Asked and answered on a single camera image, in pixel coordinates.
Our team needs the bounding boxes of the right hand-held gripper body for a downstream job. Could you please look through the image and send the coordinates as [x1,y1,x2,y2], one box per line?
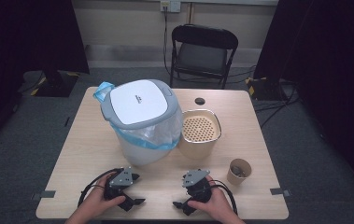
[181,169,214,203]

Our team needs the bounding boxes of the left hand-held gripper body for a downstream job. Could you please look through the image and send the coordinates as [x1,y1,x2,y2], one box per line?
[104,166,135,203]

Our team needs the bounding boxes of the beige strainer container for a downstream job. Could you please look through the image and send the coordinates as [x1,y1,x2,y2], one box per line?
[177,108,223,161]

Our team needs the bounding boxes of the brown paper cup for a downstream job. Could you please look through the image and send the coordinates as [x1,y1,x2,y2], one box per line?
[226,158,253,187]

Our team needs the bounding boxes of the white trash can grey lid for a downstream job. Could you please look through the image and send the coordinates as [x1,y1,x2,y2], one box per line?
[100,78,184,167]

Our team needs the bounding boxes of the person's right hand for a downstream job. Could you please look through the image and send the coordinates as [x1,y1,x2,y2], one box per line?
[187,175,234,220]

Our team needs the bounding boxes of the person's left hand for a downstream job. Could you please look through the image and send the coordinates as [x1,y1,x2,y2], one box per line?
[80,172,128,220]

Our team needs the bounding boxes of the grey tape strip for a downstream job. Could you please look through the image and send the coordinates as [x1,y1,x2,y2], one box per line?
[31,189,57,202]
[269,187,292,198]

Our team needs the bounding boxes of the blue plastic trash bag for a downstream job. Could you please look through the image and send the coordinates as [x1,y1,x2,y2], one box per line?
[92,81,182,152]

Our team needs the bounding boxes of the black stand base yellow tape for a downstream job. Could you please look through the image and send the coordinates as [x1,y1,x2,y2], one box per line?
[245,76,291,102]

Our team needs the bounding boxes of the black folding chair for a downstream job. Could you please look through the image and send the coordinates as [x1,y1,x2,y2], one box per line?
[168,23,240,91]

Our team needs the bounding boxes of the black curtain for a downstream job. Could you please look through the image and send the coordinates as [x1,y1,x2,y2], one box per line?
[0,0,91,157]
[253,0,354,200]

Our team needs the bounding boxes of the right hand-held gripper cable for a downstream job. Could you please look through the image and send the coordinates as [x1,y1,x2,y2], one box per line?
[210,179,239,217]

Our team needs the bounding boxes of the black floor cables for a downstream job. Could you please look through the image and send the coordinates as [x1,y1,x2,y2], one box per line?
[253,79,302,129]

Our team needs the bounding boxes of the black power cable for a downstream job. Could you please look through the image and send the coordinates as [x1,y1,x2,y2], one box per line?
[163,6,173,77]

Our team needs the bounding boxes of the white wall socket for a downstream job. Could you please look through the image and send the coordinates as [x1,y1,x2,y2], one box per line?
[160,0,182,14]

